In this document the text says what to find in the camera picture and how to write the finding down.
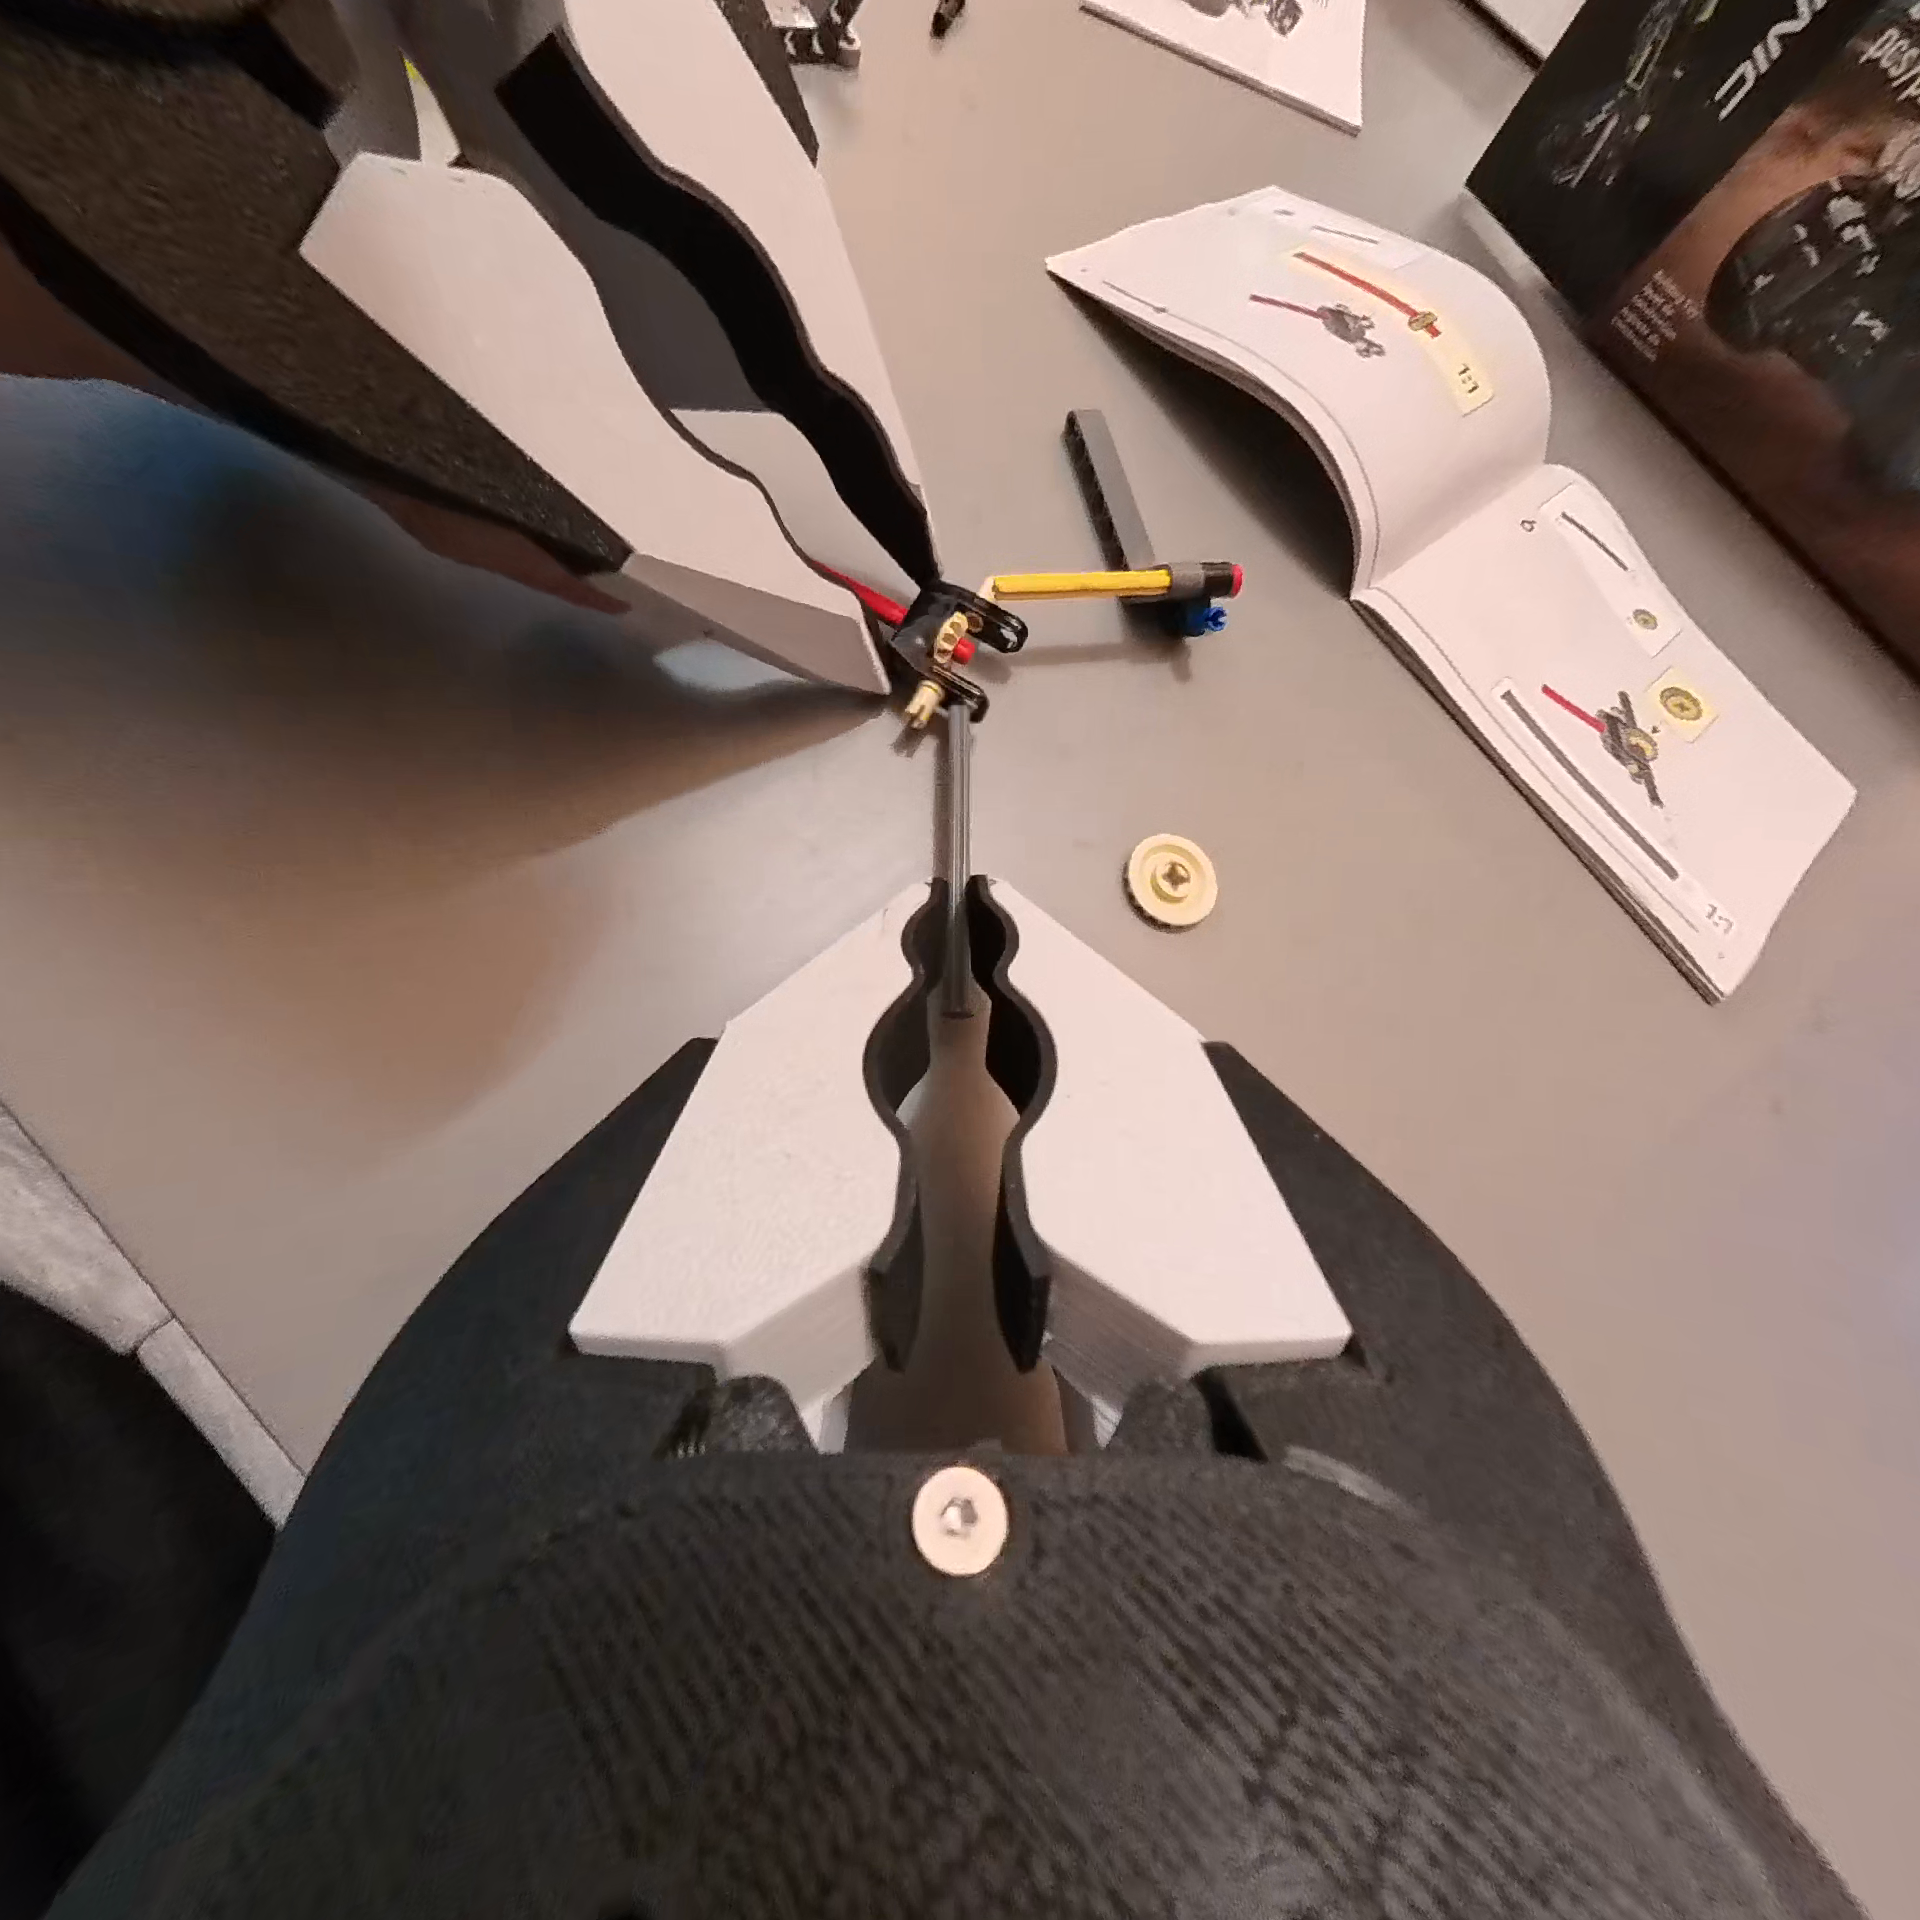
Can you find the long dark grey lego axle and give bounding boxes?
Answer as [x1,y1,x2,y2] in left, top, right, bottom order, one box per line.
[935,704,981,1023]

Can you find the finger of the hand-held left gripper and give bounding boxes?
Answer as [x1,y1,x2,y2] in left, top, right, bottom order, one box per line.
[497,0,942,592]
[299,151,905,696]

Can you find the open instruction booklet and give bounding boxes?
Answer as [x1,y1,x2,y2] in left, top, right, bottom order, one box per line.
[1043,184,1857,1006]

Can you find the dark lego set box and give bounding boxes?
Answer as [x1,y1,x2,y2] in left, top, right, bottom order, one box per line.
[1464,0,1920,680]

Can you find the black lego frame with gears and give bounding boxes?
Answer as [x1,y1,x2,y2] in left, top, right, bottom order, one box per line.
[815,563,1030,733]

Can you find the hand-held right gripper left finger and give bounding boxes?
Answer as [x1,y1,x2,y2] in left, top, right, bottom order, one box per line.
[568,877,965,1451]

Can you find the tan lego gear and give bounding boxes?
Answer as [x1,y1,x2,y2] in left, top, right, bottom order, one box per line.
[1127,831,1219,932]

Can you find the closed instruction booklet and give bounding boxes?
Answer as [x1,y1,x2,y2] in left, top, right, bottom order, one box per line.
[1079,0,1366,136]

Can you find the grey beam with yellow axle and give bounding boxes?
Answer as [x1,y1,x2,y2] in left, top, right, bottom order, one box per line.
[1064,407,1191,600]

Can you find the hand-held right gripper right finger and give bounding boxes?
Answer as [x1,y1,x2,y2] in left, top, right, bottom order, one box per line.
[970,876,1353,1444]

